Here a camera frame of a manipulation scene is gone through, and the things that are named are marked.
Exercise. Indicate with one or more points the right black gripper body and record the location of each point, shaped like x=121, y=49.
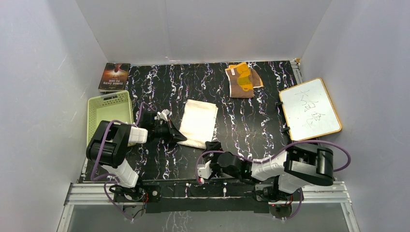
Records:
x=237, y=175

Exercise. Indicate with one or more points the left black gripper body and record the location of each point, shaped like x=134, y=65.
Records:
x=162, y=132

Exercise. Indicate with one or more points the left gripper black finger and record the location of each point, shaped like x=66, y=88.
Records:
x=172, y=128
x=174, y=138

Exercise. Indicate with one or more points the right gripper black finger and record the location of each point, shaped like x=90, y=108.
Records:
x=224, y=175
x=213, y=147

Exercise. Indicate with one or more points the white terry towel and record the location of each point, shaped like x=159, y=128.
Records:
x=198, y=123

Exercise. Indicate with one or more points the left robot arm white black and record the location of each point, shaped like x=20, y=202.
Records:
x=111, y=139

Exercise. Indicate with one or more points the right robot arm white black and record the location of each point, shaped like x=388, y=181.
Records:
x=295, y=166

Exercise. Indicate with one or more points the light green plastic basket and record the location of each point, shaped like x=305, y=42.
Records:
x=108, y=107

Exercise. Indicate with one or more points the dark cover paperback book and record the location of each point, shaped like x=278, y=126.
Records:
x=114, y=77

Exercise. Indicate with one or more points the brown and yellow cloth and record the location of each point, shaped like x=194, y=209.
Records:
x=242, y=81

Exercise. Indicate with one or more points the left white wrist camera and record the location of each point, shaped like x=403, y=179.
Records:
x=163, y=115

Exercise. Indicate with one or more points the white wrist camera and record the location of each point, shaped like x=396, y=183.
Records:
x=204, y=171
x=163, y=115

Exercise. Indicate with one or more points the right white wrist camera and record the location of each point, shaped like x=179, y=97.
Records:
x=204, y=171

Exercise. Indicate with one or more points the aluminium frame rail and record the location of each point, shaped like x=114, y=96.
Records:
x=219, y=195

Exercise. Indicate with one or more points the whiteboard with wooden frame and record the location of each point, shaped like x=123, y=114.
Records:
x=309, y=111

